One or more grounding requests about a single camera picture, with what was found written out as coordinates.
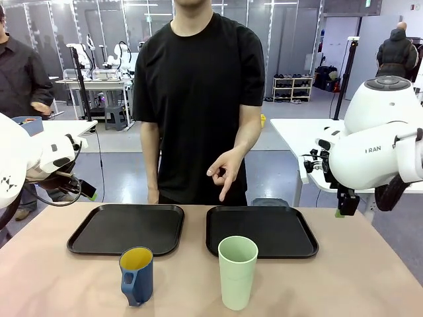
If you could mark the bystander in black jacket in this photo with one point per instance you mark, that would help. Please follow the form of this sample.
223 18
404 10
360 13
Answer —
396 53

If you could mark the black stool seat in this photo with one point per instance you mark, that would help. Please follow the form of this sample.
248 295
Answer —
269 201

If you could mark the black bags pile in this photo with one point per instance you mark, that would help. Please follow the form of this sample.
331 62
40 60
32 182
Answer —
327 79

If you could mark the pale green plastic cup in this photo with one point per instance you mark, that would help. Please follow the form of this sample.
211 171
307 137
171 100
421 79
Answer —
237 274

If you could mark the blue plastic bin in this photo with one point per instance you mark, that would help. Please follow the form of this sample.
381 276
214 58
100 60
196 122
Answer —
31 127

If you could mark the bystander in dark shirt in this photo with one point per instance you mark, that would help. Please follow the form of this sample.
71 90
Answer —
20 72

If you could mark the black plastic tray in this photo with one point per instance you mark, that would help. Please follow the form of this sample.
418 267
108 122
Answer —
261 232
127 229

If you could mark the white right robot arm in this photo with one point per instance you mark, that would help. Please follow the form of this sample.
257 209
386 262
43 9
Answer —
363 165

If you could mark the person's right hand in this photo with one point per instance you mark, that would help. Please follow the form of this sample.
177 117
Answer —
153 196

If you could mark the large white table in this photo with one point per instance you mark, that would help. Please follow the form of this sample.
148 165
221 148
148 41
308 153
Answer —
297 138

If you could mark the blue mug yellow inside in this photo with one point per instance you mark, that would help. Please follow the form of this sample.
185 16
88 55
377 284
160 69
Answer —
138 280

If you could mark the grey plastic step stool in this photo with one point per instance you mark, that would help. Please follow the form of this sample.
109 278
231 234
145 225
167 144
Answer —
115 117

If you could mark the black pole with light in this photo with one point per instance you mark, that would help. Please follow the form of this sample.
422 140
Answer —
345 76

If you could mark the wooden shoe rack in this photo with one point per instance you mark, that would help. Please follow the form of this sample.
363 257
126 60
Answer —
292 87

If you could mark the white side table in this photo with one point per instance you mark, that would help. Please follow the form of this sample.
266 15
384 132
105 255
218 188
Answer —
66 127

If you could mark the white background workbench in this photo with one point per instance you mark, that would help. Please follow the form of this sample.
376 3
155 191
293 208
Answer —
96 84

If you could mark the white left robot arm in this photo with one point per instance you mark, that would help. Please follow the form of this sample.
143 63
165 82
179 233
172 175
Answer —
13 158

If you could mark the yellow floor object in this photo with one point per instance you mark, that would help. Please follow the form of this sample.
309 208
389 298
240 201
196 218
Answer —
263 121

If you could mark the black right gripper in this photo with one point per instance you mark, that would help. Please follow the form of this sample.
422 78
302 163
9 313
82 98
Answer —
347 195

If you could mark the person's left hand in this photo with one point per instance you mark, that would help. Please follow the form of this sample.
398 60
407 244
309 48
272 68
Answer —
229 170

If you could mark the person in black t-shirt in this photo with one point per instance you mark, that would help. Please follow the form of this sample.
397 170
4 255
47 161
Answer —
198 99

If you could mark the black tripod pole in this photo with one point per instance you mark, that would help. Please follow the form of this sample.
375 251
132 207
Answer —
82 82

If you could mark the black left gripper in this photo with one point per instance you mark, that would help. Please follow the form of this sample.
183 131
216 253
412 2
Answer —
67 186

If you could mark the bystander bare hand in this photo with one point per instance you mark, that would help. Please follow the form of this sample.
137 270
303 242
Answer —
41 107

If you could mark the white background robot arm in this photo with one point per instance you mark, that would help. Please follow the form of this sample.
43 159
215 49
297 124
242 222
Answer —
122 59
84 53

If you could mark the person's left forearm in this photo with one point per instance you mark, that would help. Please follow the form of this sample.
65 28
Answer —
249 143

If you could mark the person's right forearm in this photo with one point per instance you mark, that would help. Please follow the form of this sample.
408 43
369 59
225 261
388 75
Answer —
152 171

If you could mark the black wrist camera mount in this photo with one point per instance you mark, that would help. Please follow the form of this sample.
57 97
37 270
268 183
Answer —
322 165

